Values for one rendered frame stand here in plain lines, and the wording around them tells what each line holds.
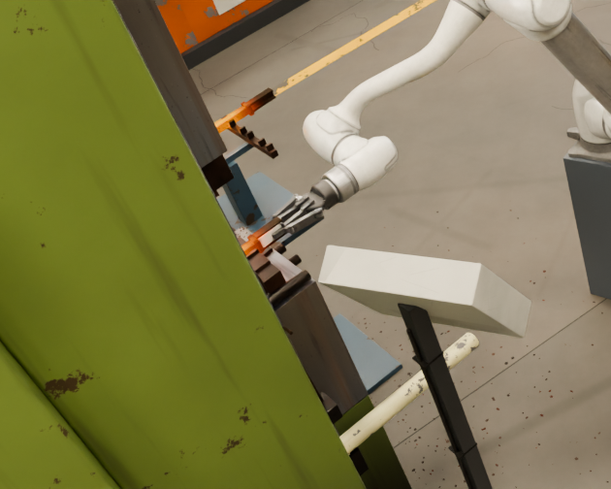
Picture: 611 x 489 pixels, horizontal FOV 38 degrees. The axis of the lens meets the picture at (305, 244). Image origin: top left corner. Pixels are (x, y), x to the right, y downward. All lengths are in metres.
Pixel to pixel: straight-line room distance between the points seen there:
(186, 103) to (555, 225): 2.01
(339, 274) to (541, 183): 2.07
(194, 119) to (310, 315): 0.64
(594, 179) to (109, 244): 1.70
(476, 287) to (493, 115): 2.64
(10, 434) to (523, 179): 2.68
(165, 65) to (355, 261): 0.54
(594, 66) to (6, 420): 1.60
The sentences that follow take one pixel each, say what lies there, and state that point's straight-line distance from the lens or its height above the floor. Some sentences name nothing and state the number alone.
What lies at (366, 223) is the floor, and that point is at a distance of 3.79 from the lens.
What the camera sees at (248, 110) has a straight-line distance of 2.74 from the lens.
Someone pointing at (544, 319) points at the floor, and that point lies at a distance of 3.16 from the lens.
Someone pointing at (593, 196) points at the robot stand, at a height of 0.46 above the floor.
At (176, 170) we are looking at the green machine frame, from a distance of 1.53.
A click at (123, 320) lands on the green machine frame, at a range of 1.60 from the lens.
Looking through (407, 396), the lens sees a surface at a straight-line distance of 2.20.
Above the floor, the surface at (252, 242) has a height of 1.01.
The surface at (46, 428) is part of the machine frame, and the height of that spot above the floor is 1.34.
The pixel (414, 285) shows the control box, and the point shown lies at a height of 1.17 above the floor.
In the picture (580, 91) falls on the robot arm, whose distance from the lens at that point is 2.67.
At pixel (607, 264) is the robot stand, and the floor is 0.17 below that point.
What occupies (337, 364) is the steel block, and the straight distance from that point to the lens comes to 2.33.
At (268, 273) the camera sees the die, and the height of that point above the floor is 0.98.
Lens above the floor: 2.27
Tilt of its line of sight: 37 degrees down
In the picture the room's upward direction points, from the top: 25 degrees counter-clockwise
